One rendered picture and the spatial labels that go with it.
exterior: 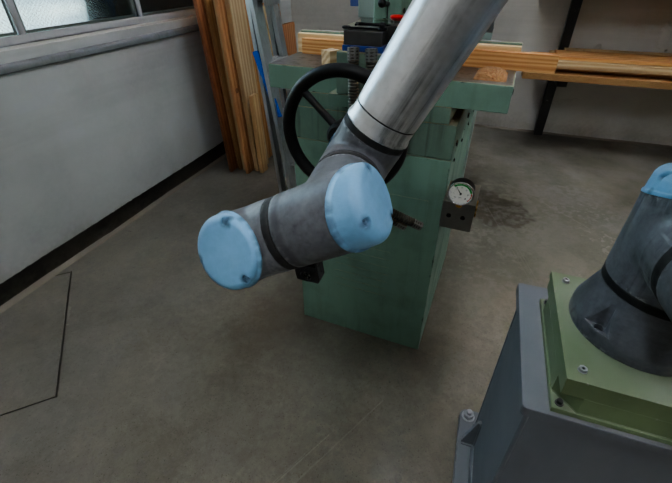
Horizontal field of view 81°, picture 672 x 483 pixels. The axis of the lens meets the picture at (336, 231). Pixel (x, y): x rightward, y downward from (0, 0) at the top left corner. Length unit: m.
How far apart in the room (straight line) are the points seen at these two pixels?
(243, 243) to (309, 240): 0.07
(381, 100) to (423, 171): 0.59
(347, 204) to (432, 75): 0.18
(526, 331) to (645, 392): 0.21
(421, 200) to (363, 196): 0.71
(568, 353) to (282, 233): 0.48
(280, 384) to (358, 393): 0.25
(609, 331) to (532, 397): 0.15
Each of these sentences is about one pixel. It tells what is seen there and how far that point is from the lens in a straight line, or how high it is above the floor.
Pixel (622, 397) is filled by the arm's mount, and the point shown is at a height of 0.62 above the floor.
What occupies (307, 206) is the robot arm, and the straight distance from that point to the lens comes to 0.41.
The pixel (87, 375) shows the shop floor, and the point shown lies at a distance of 1.60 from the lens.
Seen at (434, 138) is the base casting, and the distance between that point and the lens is 1.02.
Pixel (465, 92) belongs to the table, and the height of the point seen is 0.88.
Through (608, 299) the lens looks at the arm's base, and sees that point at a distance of 0.73.
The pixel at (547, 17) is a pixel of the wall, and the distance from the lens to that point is 3.41.
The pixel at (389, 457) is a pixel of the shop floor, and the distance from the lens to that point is 1.25.
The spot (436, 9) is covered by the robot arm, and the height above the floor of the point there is 1.08.
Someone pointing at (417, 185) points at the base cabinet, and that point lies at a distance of 1.08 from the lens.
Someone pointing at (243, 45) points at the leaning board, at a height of 0.73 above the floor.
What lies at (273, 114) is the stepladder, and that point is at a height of 0.52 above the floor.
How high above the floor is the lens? 1.12
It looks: 34 degrees down
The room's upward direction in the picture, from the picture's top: straight up
